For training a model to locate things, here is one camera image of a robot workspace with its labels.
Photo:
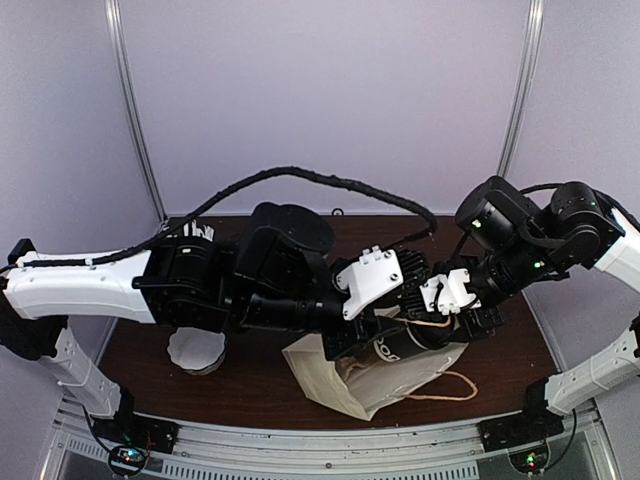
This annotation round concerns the right aluminium frame post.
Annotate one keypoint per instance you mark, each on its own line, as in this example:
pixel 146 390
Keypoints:
pixel 524 83

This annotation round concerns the aluminium frame post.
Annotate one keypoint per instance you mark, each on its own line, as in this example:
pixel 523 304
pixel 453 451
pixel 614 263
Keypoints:
pixel 118 41
pixel 524 83

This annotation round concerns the single black paper cup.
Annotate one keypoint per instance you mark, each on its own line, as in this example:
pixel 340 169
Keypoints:
pixel 411 341

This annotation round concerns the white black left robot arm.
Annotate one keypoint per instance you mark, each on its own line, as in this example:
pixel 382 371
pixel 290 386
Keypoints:
pixel 275 276

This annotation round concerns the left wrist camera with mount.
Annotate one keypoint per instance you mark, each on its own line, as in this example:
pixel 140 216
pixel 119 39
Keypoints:
pixel 377 272

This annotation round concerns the aluminium front rail base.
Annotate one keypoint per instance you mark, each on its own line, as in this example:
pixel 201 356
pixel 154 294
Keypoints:
pixel 452 450

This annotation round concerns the bundle of white wrapped straws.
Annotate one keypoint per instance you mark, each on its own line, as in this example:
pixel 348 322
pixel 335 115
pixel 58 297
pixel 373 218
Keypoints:
pixel 196 230

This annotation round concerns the left aluminium frame post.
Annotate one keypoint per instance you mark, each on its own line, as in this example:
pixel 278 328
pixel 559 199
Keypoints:
pixel 118 41

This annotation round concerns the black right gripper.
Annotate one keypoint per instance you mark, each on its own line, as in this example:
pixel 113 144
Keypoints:
pixel 474 326

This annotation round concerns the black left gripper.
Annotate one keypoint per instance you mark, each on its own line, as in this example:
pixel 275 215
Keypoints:
pixel 370 327

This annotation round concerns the cream paper bag with handles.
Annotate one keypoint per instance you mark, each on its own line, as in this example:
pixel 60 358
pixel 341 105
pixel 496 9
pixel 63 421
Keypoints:
pixel 360 386

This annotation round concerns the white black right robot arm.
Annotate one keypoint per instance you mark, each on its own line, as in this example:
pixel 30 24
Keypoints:
pixel 527 244

